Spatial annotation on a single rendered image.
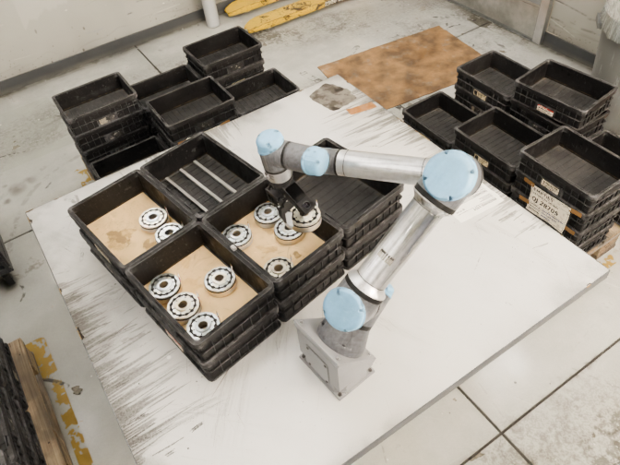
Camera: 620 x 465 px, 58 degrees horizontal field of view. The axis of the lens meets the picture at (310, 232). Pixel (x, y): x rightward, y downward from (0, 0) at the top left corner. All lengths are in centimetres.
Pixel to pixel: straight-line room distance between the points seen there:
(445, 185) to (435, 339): 68
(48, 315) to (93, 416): 67
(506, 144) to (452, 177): 177
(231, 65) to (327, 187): 155
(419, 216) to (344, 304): 29
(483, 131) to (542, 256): 117
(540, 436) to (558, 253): 79
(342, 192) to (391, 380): 72
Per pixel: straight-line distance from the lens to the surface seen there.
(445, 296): 194
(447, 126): 332
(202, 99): 330
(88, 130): 332
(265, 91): 347
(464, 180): 130
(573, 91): 331
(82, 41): 498
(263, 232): 196
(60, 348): 299
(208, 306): 180
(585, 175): 281
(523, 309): 196
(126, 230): 212
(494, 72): 361
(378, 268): 138
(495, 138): 309
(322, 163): 146
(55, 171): 398
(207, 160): 231
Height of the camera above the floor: 226
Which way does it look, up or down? 47 degrees down
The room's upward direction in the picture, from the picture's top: 7 degrees counter-clockwise
